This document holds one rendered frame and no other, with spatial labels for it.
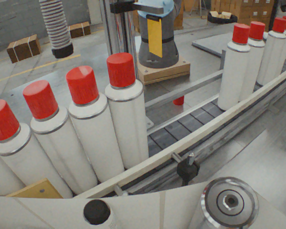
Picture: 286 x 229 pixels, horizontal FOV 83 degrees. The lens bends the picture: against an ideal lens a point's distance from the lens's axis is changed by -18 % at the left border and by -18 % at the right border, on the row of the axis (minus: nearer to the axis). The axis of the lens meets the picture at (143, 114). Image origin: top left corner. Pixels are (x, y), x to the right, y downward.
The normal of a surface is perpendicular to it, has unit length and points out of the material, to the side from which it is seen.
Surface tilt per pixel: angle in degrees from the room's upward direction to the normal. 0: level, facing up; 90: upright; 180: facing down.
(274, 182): 0
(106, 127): 90
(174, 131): 0
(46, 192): 90
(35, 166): 90
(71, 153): 90
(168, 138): 0
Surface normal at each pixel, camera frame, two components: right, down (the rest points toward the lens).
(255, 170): -0.07, -0.76
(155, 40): -0.84, 0.39
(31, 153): 0.91, 0.21
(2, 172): 0.99, 0.04
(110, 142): 0.78, 0.36
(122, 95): 0.03, -0.08
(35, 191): 0.54, 0.52
